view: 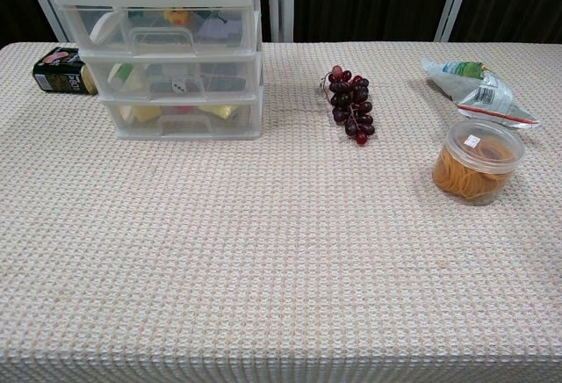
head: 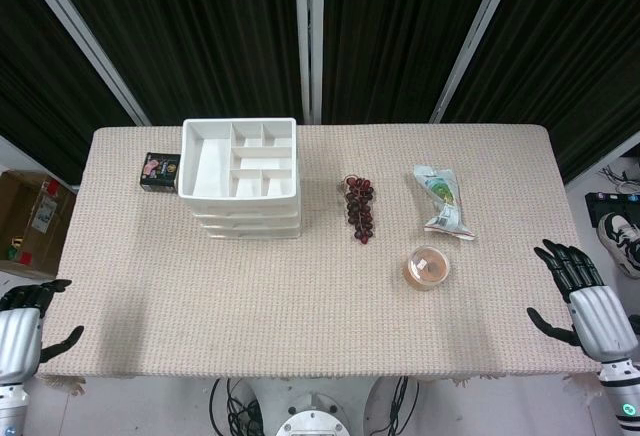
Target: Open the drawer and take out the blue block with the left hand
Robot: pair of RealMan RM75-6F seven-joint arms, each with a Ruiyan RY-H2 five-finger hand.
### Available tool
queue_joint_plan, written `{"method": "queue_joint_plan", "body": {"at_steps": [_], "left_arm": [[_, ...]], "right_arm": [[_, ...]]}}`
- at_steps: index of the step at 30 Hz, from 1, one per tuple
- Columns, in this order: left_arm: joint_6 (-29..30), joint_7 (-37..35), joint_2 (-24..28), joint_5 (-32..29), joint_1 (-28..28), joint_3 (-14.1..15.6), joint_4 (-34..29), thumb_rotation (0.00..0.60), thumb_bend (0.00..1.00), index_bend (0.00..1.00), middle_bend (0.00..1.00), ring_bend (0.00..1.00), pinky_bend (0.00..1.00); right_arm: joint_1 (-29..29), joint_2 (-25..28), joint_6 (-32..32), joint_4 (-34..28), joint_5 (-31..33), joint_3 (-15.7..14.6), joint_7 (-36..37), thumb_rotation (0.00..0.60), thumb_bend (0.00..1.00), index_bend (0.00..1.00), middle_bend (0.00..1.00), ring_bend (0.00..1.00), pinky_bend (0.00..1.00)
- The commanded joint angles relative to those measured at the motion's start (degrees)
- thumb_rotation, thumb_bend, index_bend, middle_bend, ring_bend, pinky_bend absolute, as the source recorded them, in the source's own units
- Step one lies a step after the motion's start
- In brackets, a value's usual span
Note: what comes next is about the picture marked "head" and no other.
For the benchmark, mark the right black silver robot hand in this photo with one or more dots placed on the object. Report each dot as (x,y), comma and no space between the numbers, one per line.
(600,321)

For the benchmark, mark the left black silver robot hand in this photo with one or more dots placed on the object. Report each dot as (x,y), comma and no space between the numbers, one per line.
(17,341)

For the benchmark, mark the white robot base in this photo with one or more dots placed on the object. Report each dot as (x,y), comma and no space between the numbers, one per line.
(312,416)

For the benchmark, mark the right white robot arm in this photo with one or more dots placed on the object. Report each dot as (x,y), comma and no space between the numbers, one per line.
(622,396)

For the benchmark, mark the brown cardboard box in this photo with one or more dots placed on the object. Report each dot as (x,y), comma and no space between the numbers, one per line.
(30,221)

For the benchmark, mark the small black printed box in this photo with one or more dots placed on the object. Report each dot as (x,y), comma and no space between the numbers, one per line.
(160,171)

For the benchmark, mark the black and white sneaker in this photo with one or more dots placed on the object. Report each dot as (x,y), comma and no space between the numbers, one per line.
(620,241)

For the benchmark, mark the black floor device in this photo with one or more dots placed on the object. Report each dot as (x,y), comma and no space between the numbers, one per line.
(595,206)

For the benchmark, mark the round tub of rubber bands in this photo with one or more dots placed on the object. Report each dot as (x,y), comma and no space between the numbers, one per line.
(426,268)

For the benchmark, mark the crumpled silver snack bag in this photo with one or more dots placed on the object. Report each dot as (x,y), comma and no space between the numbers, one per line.
(445,196)

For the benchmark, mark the black pleated curtain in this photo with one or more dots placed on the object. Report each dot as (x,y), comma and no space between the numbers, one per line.
(395,36)
(200,36)
(575,56)
(30,81)

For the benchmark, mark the bunch of red grapes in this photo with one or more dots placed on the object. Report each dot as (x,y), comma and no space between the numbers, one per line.
(359,206)

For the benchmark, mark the beige woven tablecloth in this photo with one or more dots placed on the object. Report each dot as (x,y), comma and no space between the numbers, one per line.
(300,316)

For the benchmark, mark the white plastic drawer organizer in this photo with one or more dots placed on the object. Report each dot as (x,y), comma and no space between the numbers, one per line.
(210,171)

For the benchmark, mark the grey metal frame post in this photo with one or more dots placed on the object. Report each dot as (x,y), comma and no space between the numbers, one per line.
(309,36)
(80,36)
(475,36)

